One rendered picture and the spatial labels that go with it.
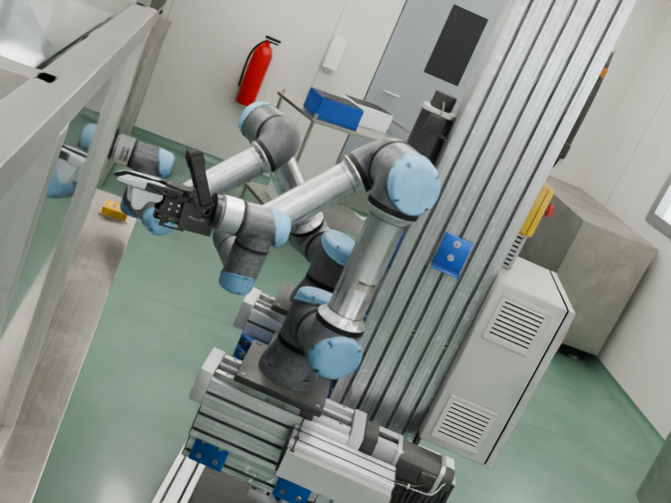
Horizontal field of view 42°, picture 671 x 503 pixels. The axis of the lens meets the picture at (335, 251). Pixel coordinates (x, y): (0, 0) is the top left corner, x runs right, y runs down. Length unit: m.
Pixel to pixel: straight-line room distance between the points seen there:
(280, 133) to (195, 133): 4.59
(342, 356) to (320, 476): 0.30
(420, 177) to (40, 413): 0.86
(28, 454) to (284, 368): 0.80
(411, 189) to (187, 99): 5.11
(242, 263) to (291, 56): 5.03
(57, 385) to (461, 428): 1.08
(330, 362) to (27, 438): 0.72
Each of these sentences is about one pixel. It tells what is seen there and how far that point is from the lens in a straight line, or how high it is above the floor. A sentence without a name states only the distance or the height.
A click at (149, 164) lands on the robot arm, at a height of 1.11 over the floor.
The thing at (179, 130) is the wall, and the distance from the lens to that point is 6.87.
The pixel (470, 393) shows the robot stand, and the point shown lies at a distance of 2.24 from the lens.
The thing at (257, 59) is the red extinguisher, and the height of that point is 0.90.
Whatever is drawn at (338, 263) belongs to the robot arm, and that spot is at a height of 0.99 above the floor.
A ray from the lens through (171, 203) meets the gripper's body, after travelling 1.72.
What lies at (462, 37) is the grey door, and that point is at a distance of 6.93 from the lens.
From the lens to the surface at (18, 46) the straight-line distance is 0.77.
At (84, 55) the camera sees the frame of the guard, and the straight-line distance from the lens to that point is 0.77.
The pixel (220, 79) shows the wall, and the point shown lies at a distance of 6.78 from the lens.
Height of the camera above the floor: 1.75
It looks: 17 degrees down
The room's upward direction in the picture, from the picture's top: 24 degrees clockwise
